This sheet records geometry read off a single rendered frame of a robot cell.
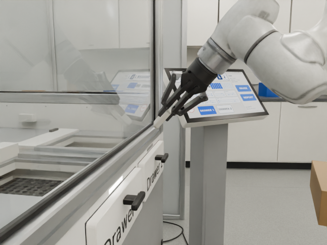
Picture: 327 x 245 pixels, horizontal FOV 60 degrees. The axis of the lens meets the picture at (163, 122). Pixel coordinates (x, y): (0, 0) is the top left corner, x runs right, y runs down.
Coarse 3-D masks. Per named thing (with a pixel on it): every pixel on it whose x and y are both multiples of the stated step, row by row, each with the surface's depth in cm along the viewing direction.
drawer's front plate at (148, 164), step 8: (160, 144) 97; (152, 152) 87; (160, 152) 97; (144, 160) 78; (152, 160) 85; (160, 160) 98; (144, 168) 75; (152, 168) 86; (160, 168) 98; (144, 176) 76; (152, 176) 86; (144, 184) 76; (152, 184) 86; (144, 200) 77
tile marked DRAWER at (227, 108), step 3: (216, 105) 135; (219, 105) 136; (222, 105) 136; (225, 105) 137; (228, 105) 138; (219, 108) 134; (222, 108) 135; (225, 108) 136; (228, 108) 137; (231, 108) 138; (219, 111) 133; (222, 111) 134; (225, 111) 135; (228, 111) 136; (231, 111) 137
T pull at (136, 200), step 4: (140, 192) 61; (144, 192) 61; (128, 196) 59; (132, 196) 59; (136, 196) 59; (140, 196) 59; (144, 196) 61; (124, 200) 58; (128, 200) 57; (132, 200) 57; (136, 200) 57; (140, 200) 57; (124, 204) 58; (128, 204) 58; (132, 204) 55; (136, 204) 55; (140, 204) 58; (132, 208) 55; (136, 208) 55
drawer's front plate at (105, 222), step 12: (132, 180) 64; (120, 192) 57; (132, 192) 65; (108, 204) 52; (120, 204) 56; (96, 216) 47; (108, 216) 50; (120, 216) 57; (132, 216) 65; (96, 228) 45; (108, 228) 50; (96, 240) 45; (120, 240) 57
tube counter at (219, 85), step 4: (212, 84) 142; (216, 84) 143; (220, 84) 145; (224, 84) 146; (228, 84) 147; (208, 88) 139; (212, 88) 140; (216, 88) 142; (220, 88) 143; (224, 88) 144; (228, 88) 145; (232, 88) 147
